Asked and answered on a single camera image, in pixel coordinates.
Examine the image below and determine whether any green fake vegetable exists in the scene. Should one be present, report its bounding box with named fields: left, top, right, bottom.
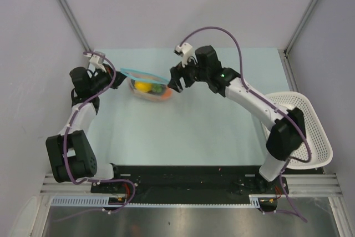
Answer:
left=151, top=84, right=165, bottom=94

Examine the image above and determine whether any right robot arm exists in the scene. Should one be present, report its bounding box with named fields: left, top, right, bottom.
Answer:
left=168, top=43, right=306, bottom=193

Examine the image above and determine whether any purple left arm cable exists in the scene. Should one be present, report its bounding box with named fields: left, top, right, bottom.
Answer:
left=52, top=50, right=136, bottom=223

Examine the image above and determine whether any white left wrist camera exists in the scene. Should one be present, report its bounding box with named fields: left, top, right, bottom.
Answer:
left=87, top=52, right=105, bottom=71

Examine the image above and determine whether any white slotted cable duct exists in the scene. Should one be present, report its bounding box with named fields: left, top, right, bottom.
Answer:
left=51, top=195, right=131, bottom=207

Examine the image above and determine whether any white perforated plastic basket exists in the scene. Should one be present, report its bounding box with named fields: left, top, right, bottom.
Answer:
left=266, top=92, right=333, bottom=170

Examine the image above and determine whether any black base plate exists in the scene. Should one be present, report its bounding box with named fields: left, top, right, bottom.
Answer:
left=89, top=165, right=289, bottom=205

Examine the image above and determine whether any yellow fake lemon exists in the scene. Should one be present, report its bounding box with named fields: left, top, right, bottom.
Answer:
left=134, top=81, right=152, bottom=93

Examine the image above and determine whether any clear zip top bag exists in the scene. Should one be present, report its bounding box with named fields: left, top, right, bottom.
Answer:
left=120, top=68, right=173, bottom=102

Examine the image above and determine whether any orange fake fruit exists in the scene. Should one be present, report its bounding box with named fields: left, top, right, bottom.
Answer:
left=161, top=88, right=173, bottom=101

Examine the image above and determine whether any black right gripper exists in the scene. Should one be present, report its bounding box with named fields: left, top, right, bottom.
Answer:
left=168, top=53, right=209, bottom=93

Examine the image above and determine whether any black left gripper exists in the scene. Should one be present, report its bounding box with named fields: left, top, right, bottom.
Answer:
left=89, top=63, right=128, bottom=93

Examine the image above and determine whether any aluminium rail frame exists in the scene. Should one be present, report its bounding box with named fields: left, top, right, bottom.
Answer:
left=40, top=174, right=342, bottom=197

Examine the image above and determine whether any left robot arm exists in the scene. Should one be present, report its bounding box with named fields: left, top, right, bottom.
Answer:
left=45, top=64, right=126, bottom=193

